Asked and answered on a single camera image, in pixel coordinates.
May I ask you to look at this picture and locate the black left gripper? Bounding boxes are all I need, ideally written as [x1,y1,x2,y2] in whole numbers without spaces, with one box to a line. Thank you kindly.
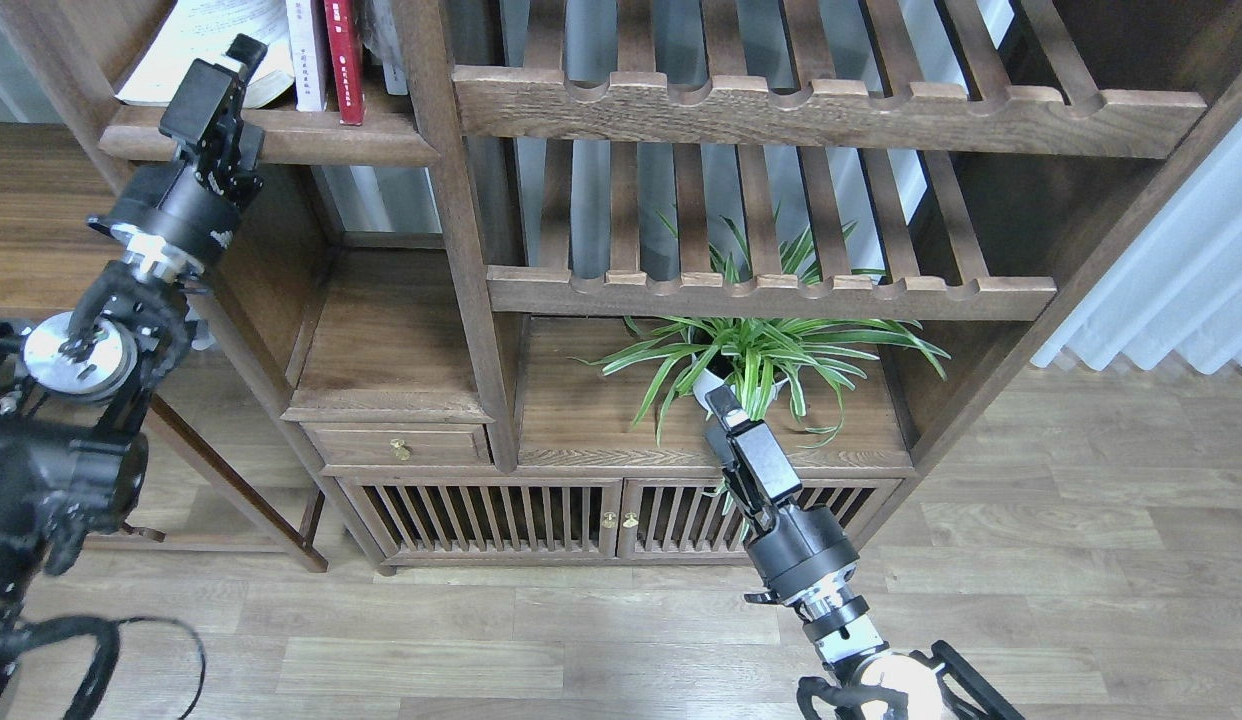
[87,35,266,276]

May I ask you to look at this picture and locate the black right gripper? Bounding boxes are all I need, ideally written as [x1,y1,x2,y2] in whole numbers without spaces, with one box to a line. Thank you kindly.
[704,386,859,606]

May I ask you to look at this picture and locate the yellow-green paperback book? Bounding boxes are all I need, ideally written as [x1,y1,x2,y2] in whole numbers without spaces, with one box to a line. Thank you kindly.
[116,1,296,109]

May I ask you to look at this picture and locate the white lavender paperback book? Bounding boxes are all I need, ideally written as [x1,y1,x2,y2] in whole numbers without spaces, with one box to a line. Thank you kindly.
[284,0,330,110]

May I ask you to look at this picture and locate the red paperback book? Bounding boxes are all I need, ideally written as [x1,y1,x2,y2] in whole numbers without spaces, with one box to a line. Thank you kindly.
[320,0,365,127]

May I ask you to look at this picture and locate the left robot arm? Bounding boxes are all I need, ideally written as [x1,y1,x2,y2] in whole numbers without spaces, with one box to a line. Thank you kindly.
[0,35,266,719]

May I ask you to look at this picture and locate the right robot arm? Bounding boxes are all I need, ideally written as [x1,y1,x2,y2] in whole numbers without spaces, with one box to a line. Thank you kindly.
[705,386,1018,719]

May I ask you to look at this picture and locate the upright books on shelf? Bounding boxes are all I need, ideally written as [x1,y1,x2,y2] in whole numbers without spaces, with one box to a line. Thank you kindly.
[365,0,410,96]

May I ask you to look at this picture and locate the spider plant in white pot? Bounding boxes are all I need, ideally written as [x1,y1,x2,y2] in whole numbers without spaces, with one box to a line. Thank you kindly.
[578,205,953,451]

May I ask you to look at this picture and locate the wooden side table left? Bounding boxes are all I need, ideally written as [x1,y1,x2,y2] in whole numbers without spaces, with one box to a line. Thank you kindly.
[0,123,328,571]

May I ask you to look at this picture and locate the large dark wooden bookshelf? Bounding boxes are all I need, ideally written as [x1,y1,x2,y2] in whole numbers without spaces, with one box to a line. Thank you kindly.
[0,0,1242,577]

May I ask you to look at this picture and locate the brass drawer knob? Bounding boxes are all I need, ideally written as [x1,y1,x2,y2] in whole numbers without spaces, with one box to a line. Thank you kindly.
[389,438,412,462]

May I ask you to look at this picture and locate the white curtain right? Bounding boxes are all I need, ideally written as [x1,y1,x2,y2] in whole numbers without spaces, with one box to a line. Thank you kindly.
[1031,118,1242,375]

